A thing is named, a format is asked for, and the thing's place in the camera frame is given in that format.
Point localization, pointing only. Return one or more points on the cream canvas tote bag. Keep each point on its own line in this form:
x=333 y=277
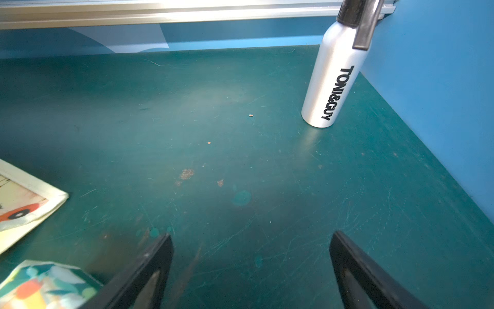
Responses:
x=26 y=202

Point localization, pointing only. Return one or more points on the aluminium back frame rail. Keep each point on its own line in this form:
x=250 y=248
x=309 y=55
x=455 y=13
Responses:
x=17 y=15

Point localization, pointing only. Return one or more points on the colourful cartoon tissue pack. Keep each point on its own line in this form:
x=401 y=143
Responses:
x=46 y=284

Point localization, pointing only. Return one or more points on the white Toni&Guy spray bottle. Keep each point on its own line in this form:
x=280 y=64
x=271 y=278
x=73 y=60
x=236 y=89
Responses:
x=341 y=55

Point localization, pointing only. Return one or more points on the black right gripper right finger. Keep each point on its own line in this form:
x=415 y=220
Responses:
x=362 y=283

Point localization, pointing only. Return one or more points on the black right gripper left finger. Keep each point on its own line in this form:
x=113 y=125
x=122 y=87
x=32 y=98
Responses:
x=142 y=283

